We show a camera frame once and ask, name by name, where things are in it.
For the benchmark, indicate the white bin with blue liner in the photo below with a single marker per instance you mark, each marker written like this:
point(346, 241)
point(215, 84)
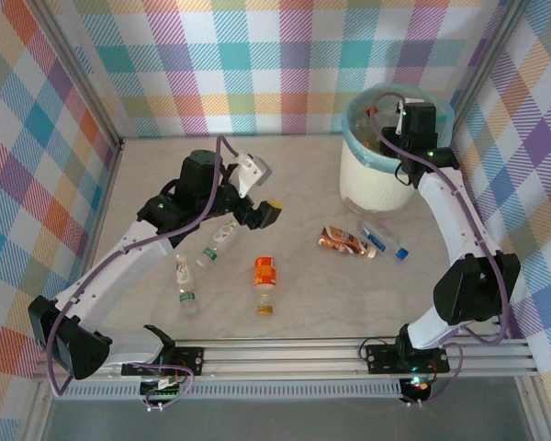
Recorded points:
point(349, 120)

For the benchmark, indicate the aluminium frame post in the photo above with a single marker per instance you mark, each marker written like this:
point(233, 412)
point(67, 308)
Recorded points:
point(84, 78)
point(495, 46)

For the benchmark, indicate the orange label bottle amber cap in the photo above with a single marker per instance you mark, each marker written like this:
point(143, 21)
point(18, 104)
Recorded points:
point(264, 273)

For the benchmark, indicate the clear bottle blue label cap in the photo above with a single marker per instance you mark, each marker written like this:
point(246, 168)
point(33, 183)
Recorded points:
point(375, 240)

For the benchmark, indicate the brown label plastic bottle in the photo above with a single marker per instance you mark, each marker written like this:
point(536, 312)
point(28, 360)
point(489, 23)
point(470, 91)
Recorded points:
point(340, 241)

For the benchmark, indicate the clear bottle crane print label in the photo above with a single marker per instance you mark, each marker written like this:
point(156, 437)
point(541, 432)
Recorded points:
point(180, 273)

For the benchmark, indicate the colourful plaid backdrop cloth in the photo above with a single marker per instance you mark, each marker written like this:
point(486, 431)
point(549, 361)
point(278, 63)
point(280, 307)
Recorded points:
point(257, 46)

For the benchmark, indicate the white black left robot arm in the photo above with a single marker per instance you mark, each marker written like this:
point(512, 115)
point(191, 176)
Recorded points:
point(119, 262)

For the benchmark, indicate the clear bottle red label red cap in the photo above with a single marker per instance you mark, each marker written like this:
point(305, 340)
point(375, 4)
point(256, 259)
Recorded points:
point(373, 111)

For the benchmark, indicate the clear bottle green white label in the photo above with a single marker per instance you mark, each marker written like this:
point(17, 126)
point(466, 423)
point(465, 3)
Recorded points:
point(225, 232)

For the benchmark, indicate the small circuit board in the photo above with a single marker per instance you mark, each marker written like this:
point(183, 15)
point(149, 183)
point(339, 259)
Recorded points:
point(418, 385)
point(163, 392)

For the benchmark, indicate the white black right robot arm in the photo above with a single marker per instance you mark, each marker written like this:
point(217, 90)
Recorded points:
point(450, 216)

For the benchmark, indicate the aluminium front frame rail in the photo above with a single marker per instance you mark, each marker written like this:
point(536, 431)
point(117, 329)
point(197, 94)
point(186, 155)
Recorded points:
point(280, 363)

